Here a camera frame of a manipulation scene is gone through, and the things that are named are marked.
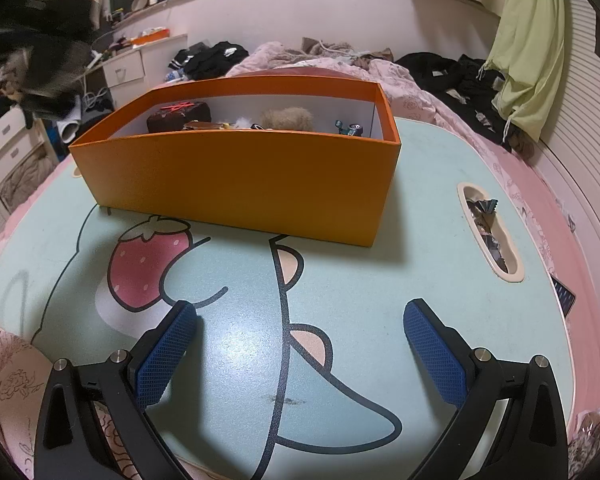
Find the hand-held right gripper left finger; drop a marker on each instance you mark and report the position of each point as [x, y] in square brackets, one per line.
[167, 355]

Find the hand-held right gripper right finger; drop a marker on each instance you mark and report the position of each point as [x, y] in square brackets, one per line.
[435, 355]

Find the brown card box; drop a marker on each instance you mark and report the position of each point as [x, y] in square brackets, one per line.
[177, 116]

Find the orange cardboard box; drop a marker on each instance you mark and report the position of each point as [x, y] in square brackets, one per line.
[240, 180]

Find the beige fluffy pompom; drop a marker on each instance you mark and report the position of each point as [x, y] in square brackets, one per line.
[286, 117]

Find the mint cartoon printed desktop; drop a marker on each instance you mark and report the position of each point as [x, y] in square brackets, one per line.
[430, 240]

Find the white rolled mat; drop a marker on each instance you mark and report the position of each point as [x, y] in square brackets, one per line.
[71, 131]

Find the white desk with drawer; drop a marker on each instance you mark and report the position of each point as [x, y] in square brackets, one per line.
[130, 67]

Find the white drawer unit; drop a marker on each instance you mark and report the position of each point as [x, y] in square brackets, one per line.
[10, 145]

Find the orange tray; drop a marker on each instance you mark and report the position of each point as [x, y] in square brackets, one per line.
[150, 36]

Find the round mirror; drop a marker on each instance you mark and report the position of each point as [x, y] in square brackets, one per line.
[140, 2]

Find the crumpled foil wrappers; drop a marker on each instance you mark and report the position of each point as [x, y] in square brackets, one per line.
[487, 232]

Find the black phone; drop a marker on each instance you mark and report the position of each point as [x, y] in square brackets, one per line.
[564, 295]

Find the black and white clothes pile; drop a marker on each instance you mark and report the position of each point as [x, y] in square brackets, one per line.
[212, 59]

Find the pink floral bedding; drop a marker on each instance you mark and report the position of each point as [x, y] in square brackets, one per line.
[540, 200]

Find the small teal metallic item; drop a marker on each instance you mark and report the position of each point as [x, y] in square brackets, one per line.
[350, 128]

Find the large black clothes pile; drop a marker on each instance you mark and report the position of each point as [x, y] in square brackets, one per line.
[460, 85]

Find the brown crumpled cloth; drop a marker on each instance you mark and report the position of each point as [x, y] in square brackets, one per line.
[330, 49]

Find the light green hanging cloth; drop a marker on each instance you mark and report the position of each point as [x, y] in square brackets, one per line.
[530, 50]

